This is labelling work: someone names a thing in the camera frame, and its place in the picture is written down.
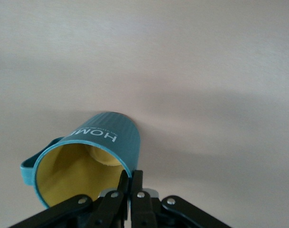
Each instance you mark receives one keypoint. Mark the teal cup yellow inside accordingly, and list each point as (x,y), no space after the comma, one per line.
(125,147)

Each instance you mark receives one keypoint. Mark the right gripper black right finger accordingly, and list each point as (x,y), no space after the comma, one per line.
(142,213)

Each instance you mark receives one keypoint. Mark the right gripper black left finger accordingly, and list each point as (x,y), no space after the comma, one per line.
(111,209)

